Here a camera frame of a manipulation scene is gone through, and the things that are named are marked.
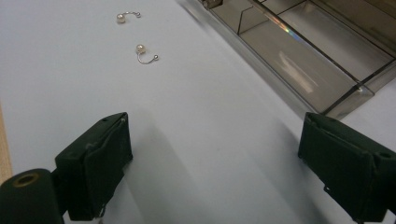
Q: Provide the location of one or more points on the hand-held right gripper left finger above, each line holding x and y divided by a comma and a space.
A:
93, 168

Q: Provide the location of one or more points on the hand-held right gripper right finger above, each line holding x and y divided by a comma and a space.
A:
345, 168

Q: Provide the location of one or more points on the clear smoky plastic organizer box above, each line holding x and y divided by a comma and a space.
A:
299, 56

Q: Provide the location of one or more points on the pearl earring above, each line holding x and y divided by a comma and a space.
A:
140, 48
120, 18

